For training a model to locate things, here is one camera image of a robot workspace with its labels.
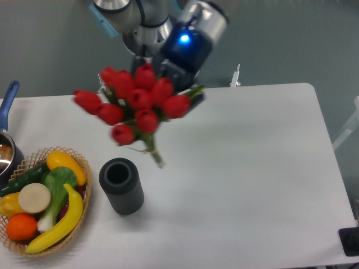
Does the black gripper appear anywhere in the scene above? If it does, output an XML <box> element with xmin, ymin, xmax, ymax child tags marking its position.
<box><xmin>130</xmin><ymin>24</ymin><xmax>213</xmax><ymax>117</ymax></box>

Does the red tulip bouquet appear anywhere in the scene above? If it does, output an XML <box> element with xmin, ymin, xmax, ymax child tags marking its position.
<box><xmin>73</xmin><ymin>63</ymin><xmax>204</xmax><ymax>168</ymax></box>

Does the dark grey ribbed vase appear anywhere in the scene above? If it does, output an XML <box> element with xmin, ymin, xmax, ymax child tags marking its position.
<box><xmin>99</xmin><ymin>157</ymin><xmax>144</xmax><ymax>215</ymax></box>

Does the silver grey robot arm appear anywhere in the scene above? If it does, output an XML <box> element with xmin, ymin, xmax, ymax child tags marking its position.
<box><xmin>89</xmin><ymin>1</ymin><xmax>238</xmax><ymax>94</ymax></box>

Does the white stand foot with bolt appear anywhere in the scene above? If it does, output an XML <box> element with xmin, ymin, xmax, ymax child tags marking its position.
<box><xmin>229</xmin><ymin>63</ymin><xmax>241</xmax><ymax>87</ymax></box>

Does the yellow squash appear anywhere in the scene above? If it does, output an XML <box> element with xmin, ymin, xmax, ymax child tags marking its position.
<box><xmin>46</xmin><ymin>151</ymin><xmax>87</xmax><ymax>186</ymax></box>

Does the green bok choy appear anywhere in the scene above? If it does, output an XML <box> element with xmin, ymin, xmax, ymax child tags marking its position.
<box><xmin>38</xmin><ymin>166</ymin><xmax>77</xmax><ymax>233</ymax></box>

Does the woven wicker basket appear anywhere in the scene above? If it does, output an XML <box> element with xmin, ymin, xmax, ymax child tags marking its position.
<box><xmin>1</xmin><ymin>146</ymin><xmax>93</xmax><ymax>257</ymax></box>

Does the yellow banana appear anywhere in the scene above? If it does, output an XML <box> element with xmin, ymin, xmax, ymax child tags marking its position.
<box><xmin>25</xmin><ymin>183</ymin><xmax>84</xmax><ymax>254</ymax></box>

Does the green cucumber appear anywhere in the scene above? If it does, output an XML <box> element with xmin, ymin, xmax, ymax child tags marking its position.
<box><xmin>1</xmin><ymin>163</ymin><xmax>49</xmax><ymax>197</ymax></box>

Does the beige round radish slice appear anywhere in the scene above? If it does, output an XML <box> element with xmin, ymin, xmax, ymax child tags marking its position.
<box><xmin>18</xmin><ymin>183</ymin><xmax>51</xmax><ymax>214</ymax></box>

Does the yellow bell pepper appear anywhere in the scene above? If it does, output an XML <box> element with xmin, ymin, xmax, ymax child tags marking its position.
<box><xmin>1</xmin><ymin>192</ymin><xmax>25</xmax><ymax>217</ymax></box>

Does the orange fruit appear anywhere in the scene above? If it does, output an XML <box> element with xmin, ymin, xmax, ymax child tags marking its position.
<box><xmin>6</xmin><ymin>214</ymin><xmax>38</xmax><ymax>241</ymax></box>

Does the black device at table edge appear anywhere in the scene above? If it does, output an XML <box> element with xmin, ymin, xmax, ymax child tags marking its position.
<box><xmin>338</xmin><ymin>227</ymin><xmax>359</xmax><ymax>257</ymax></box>

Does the blue handled saucepan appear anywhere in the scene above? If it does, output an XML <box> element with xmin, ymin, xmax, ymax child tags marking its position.
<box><xmin>1</xmin><ymin>81</ymin><xmax>24</xmax><ymax>189</ymax></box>

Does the white frame at right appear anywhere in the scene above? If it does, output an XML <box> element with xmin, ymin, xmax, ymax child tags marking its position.
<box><xmin>332</xmin><ymin>96</ymin><xmax>358</xmax><ymax>151</ymax></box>

